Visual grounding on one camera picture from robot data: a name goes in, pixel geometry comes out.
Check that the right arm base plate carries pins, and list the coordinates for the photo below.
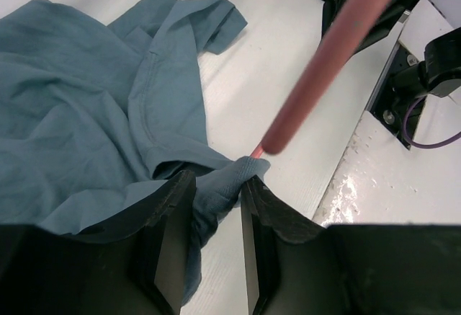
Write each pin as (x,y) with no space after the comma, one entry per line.
(399,86)

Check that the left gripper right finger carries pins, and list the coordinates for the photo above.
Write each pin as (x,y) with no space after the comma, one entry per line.
(295,266)

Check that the pink wire hanger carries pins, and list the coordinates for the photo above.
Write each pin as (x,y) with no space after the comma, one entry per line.
(343,37)

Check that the blue t shirt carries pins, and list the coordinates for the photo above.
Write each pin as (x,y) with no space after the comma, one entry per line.
(96,117)

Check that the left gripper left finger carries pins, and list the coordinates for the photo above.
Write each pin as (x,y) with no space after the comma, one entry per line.
(131,263)

